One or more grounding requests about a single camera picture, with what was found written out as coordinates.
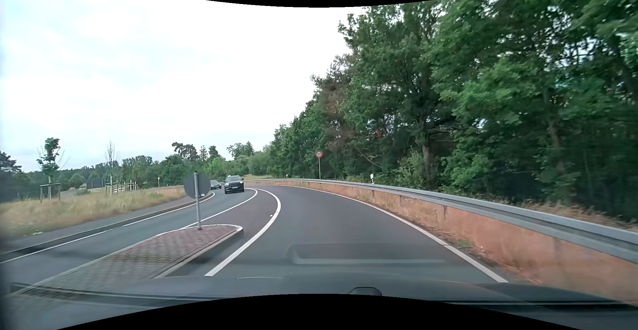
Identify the grey asphalt road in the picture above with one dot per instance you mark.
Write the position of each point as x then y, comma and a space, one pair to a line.
324, 220

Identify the dark car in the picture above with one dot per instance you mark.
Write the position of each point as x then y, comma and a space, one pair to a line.
234, 184

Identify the grey car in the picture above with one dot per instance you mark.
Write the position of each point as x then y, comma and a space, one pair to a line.
215, 184

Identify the road markings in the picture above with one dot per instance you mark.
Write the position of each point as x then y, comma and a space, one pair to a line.
249, 240

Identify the car's own bonnet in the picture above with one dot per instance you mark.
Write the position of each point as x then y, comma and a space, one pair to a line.
319, 300

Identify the row of distant trees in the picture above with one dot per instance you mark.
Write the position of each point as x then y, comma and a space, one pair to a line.
164, 168

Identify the wood of green trees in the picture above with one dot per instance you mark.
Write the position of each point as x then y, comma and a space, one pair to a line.
473, 95

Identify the red cobbled traffic island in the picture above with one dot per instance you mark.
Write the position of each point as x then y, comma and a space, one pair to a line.
149, 257

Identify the bare young tree with stakes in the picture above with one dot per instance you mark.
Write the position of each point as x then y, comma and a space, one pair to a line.
110, 170

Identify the dark billboard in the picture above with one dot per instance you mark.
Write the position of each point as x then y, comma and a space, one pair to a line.
95, 183

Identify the grey paved path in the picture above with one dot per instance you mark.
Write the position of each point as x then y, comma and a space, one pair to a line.
94, 225

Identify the dry grass field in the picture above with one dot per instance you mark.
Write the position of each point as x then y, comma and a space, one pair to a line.
65, 210

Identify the dry grass verge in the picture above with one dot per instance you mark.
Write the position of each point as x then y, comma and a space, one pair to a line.
573, 210

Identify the young tree with wooden stakes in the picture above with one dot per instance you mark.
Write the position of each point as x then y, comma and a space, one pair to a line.
49, 163

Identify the speed limit sign on post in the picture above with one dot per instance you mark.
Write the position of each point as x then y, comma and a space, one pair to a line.
319, 155

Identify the round road sign on post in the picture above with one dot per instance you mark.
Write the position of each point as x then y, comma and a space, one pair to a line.
197, 186

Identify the metal guard rail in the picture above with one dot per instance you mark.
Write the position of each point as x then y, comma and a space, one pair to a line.
498, 212

